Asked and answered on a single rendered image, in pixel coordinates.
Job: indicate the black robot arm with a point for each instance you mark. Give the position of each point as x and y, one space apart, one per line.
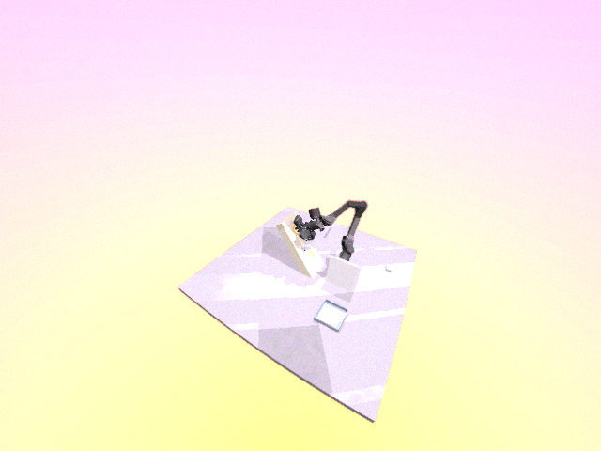
347 240

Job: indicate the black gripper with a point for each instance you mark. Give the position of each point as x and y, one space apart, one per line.
299 224

